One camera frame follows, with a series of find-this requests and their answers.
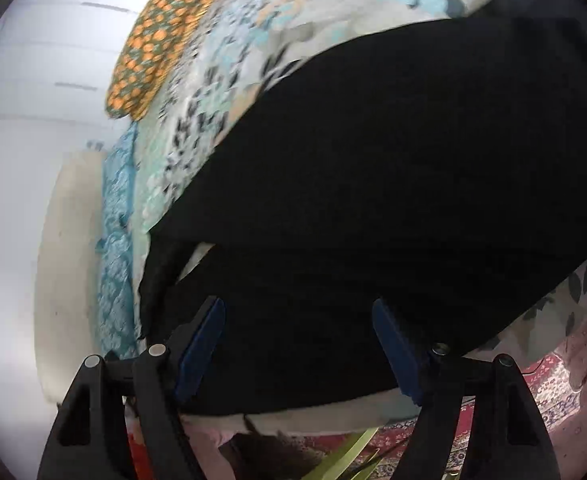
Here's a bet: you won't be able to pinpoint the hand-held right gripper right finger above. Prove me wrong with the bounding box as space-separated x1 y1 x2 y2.
372 298 561 480

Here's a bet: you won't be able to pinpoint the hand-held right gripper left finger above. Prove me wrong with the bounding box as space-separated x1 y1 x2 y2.
37 296 227 480

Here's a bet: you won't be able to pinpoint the black pants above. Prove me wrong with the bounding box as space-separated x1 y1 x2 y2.
138 0 587 417

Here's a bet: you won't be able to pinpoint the green plant leaves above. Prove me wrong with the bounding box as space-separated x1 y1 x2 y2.
306 427 389 480

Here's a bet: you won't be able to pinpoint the teal patterned cloth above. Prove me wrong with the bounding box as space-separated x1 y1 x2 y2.
94 122 144 361

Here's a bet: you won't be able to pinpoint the red patterned carpet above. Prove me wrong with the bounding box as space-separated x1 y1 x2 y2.
373 350 587 480

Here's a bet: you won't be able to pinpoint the leaf printed bedsheet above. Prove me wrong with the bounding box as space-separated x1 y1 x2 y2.
133 0 587 436

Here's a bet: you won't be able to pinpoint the orange floral pillow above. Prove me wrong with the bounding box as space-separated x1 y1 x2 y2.
104 0 231 121

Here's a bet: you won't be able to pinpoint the cream bed frame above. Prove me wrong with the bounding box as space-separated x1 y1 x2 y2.
34 151 106 403

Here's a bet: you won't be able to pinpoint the white wall cabinet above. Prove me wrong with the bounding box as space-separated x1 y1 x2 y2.
0 0 139 121

